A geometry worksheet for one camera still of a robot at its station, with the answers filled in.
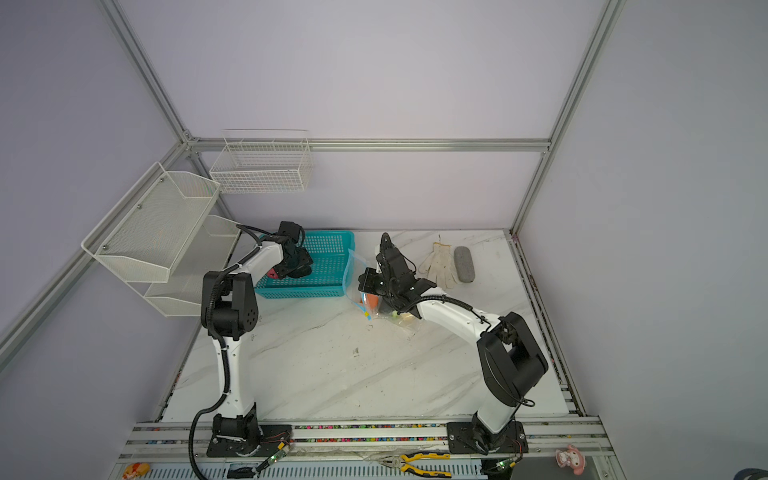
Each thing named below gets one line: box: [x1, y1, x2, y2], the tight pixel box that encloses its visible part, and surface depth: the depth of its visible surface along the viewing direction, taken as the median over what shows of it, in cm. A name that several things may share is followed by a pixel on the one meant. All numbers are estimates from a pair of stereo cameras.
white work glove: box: [418, 242, 456, 290], surface depth 113 cm
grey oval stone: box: [454, 246, 475, 283], surface depth 109 cm
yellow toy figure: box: [122, 462, 151, 480], surface depth 70 cm
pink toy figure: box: [555, 444, 586, 476], surface depth 70 cm
